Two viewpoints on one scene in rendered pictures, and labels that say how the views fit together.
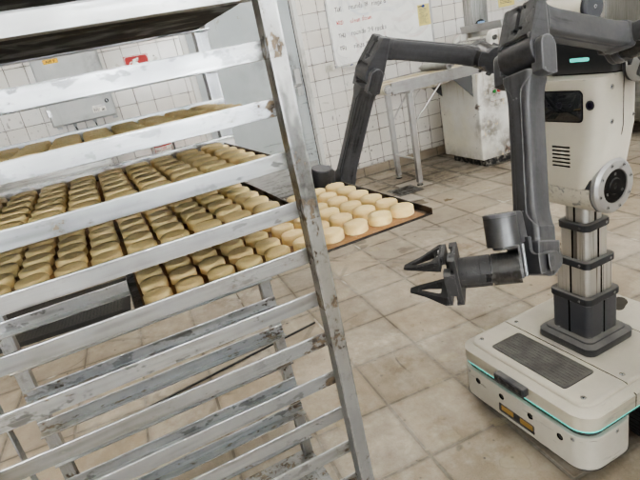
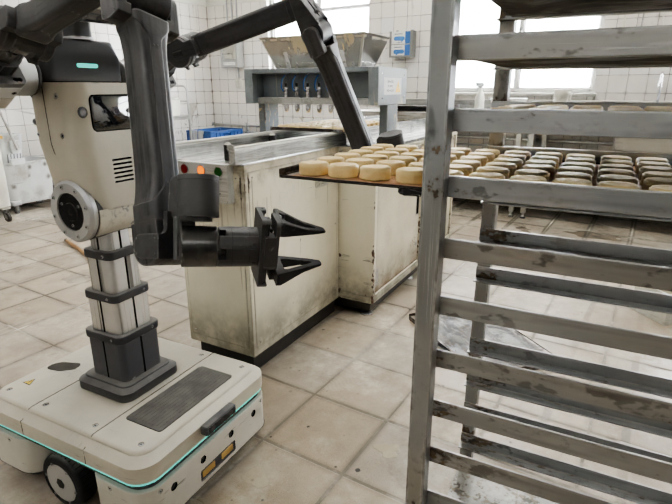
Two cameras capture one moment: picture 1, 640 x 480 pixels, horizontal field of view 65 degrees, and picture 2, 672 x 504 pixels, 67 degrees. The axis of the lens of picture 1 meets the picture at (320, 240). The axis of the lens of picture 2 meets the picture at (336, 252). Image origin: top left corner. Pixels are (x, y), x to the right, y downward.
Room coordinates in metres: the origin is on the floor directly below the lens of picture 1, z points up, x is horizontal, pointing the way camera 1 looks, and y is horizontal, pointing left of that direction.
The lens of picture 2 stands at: (1.83, 0.60, 1.09)
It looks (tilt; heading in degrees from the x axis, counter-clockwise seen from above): 18 degrees down; 229
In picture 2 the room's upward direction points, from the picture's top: straight up
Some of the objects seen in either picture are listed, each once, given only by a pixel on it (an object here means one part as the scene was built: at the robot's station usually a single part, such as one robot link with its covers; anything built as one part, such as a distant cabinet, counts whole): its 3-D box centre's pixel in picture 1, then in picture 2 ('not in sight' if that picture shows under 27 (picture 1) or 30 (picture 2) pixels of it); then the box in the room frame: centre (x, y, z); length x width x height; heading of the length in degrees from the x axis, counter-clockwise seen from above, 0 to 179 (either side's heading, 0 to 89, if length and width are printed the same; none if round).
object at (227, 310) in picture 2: not in sight; (268, 241); (0.64, -1.20, 0.45); 0.70 x 0.34 x 0.90; 20
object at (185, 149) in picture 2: not in sight; (311, 131); (0.11, -1.54, 0.87); 2.01 x 0.03 x 0.07; 20
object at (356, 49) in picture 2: not in sight; (324, 53); (0.16, -1.37, 1.25); 0.56 x 0.29 x 0.14; 110
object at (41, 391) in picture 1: (161, 347); (652, 403); (1.13, 0.45, 0.69); 0.64 x 0.03 x 0.03; 112
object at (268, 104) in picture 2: not in sight; (324, 105); (0.16, -1.37, 1.01); 0.72 x 0.33 x 0.34; 110
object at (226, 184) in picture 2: not in sight; (205, 181); (0.98, -1.07, 0.77); 0.24 x 0.04 x 0.14; 110
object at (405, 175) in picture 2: not in sight; (411, 175); (1.22, 0.09, 0.96); 0.05 x 0.05 x 0.02
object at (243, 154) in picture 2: not in sight; (360, 133); (0.01, -1.27, 0.87); 2.01 x 0.03 x 0.07; 20
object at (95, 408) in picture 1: (171, 376); (639, 459); (1.13, 0.45, 0.60); 0.64 x 0.03 x 0.03; 112
